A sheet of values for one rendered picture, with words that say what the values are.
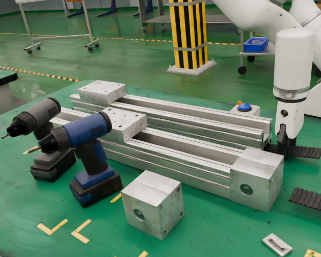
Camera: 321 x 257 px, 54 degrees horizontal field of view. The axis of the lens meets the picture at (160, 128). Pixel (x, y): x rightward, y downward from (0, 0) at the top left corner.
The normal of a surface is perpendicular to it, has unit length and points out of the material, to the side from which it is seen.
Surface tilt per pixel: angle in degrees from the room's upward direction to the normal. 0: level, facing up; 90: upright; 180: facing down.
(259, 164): 0
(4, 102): 90
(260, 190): 90
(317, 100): 90
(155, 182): 0
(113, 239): 0
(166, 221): 90
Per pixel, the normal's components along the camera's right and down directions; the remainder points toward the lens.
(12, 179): -0.12, -0.88
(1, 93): 0.78, 0.21
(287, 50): -0.68, 0.42
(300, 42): -0.07, 0.47
